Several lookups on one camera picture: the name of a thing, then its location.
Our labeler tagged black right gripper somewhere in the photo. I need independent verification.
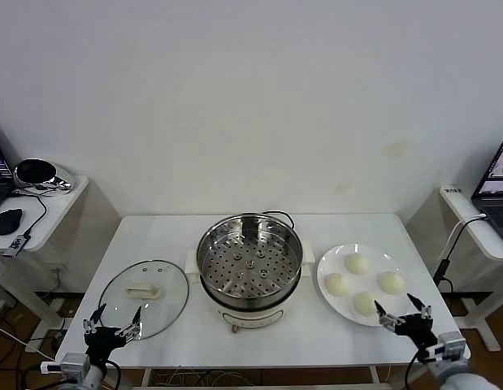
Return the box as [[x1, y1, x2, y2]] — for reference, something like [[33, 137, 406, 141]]
[[374, 294, 437, 354]]

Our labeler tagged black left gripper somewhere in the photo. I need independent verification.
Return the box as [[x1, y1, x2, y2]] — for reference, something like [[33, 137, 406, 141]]
[[82, 304, 143, 366]]

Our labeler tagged white steamed baozi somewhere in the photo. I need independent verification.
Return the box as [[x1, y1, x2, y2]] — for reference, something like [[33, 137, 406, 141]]
[[375, 271, 406, 294], [324, 272, 351, 297], [352, 291, 378, 318], [344, 253, 370, 276]]

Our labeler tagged glass pot lid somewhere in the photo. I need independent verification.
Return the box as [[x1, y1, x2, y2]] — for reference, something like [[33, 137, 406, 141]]
[[98, 259, 190, 341]]

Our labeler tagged stainless steel steamer basket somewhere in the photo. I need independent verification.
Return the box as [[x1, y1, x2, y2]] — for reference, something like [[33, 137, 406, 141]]
[[196, 212, 304, 302]]

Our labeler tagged white round plate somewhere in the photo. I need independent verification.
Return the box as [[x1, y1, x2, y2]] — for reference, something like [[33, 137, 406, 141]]
[[315, 243, 414, 327]]

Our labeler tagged white side table with mouse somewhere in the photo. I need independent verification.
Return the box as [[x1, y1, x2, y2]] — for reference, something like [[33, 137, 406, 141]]
[[0, 174, 122, 350]]

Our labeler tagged grey usb hub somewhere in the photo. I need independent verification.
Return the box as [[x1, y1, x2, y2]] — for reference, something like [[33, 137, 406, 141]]
[[2, 233, 33, 259]]

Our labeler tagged black computer mouse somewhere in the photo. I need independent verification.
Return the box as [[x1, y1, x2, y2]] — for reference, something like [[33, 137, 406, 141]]
[[0, 208, 24, 236]]

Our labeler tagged shiny chrome headset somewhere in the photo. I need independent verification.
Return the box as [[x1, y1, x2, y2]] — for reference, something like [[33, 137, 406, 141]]
[[14, 158, 76, 197]]

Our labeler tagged laptop with pink windows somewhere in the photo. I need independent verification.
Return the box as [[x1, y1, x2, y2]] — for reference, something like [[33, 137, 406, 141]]
[[470, 136, 503, 247]]

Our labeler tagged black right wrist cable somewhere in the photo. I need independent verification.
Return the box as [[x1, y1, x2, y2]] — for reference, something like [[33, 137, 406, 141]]
[[405, 347, 429, 390]]

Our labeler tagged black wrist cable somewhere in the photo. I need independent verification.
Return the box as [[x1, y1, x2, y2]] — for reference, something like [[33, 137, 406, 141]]
[[405, 347, 429, 390], [104, 359, 123, 390]]

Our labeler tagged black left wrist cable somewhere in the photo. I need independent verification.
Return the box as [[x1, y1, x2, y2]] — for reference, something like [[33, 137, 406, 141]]
[[104, 359, 123, 390]]

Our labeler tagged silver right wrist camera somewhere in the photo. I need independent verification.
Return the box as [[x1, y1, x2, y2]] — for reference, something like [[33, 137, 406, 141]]
[[421, 331, 467, 365]]

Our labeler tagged black cable with adapter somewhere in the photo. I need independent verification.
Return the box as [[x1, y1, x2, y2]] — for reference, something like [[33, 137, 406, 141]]
[[432, 217, 488, 293]]

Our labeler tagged white table leg frame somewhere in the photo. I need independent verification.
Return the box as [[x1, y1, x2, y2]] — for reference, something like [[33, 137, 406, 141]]
[[141, 367, 439, 390]]

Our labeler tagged white floor cable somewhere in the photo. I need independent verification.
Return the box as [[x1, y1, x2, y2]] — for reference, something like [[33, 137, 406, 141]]
[[0, 323, 59, 361]]

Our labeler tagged white laptop cable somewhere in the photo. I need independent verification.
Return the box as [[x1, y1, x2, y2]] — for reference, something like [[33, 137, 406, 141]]
[[445, 214, 486, 249]]

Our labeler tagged thin black desk cable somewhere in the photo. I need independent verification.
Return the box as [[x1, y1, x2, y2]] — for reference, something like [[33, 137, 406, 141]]
[[7, 190, 48, 239]]

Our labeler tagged black pot power cord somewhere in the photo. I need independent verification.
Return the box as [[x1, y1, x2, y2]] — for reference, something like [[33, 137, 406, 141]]
[[262, 210, 297, 229]]

